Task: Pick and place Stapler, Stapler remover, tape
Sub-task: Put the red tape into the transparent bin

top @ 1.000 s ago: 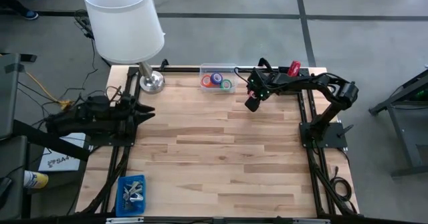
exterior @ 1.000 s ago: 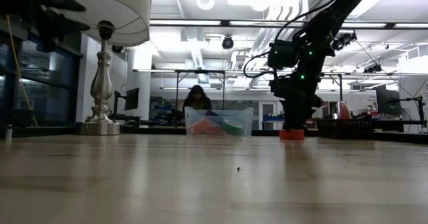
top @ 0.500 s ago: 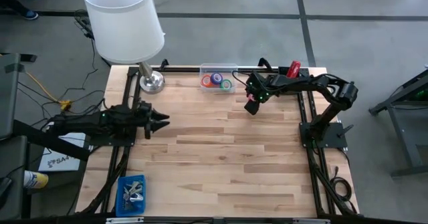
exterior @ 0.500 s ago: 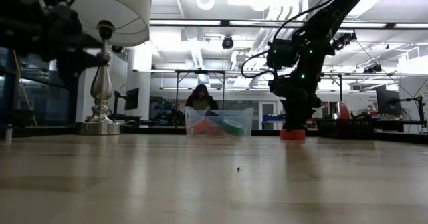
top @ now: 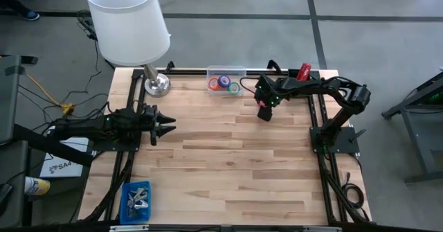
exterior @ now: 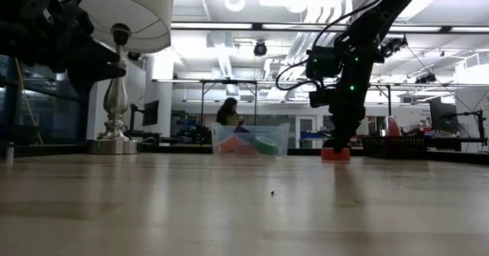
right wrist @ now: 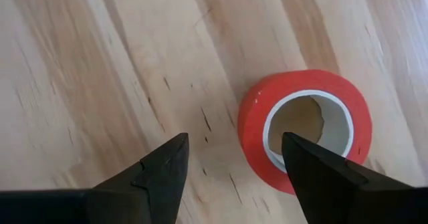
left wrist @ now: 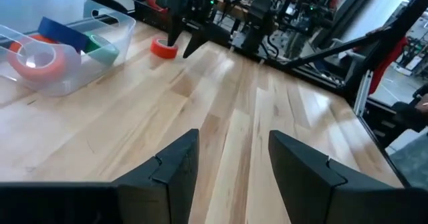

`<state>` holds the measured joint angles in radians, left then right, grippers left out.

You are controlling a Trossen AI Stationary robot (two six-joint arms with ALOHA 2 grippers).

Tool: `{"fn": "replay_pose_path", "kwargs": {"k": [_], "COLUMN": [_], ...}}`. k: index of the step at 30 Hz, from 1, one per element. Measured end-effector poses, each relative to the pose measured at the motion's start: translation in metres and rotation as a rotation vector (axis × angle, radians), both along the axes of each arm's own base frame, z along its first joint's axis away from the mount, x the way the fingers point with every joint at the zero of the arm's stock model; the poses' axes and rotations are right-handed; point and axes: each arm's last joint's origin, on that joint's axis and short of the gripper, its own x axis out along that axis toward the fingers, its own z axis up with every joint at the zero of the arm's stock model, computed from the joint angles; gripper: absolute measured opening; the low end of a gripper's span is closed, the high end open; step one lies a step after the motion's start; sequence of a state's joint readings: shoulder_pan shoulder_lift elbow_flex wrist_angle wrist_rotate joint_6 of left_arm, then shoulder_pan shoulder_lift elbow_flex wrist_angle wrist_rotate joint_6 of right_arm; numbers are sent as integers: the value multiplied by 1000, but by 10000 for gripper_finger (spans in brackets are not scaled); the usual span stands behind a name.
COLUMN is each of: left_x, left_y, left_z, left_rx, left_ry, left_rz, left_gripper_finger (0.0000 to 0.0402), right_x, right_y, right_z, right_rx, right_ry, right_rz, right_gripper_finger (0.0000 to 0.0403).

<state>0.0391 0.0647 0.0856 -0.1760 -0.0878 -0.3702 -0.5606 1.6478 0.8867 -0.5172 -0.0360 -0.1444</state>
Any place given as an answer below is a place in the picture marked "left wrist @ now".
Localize purple tape roll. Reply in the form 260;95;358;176
37;16;90;53

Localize orange tape roll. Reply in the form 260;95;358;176
8;33;58;53

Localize red tape roll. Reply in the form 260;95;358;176
150;37;179;60

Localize silver aluminium extrusion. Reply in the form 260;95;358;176
353;69;374;116

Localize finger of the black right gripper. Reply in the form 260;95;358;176
166;9;184;47
182;26;211;60

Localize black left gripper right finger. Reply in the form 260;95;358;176
267;129;428;224

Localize black diagonal frame beam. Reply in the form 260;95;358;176
284;0;428;96

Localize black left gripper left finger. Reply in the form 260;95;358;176
112;128;201;224

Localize pink tape roll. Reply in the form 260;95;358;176
6;42;67;84

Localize green tape roll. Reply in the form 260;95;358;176
82;31;120;67

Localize red fabric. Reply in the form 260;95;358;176
369;36;409;94

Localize clear plastic bin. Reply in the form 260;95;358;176
0;0;137;98

